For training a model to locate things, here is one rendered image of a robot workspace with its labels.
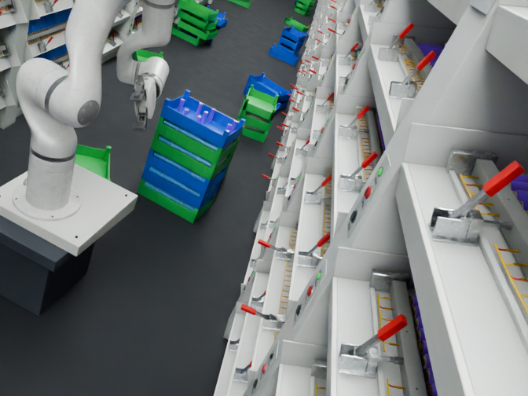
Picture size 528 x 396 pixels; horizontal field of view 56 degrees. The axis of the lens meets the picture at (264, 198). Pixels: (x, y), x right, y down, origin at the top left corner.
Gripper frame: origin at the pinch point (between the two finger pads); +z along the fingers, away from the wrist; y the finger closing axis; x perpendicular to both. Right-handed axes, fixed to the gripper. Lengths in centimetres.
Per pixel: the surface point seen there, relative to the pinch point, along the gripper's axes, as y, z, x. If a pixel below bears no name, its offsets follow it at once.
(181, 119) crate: 32, -54, -4
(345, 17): 10, -128, -77
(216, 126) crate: 41, -65, -18
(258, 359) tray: 19, 65, -36
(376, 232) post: -28, 77, -49
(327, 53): 28, -126, -71
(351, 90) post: -15, 8, -57
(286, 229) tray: 27, 15, -45
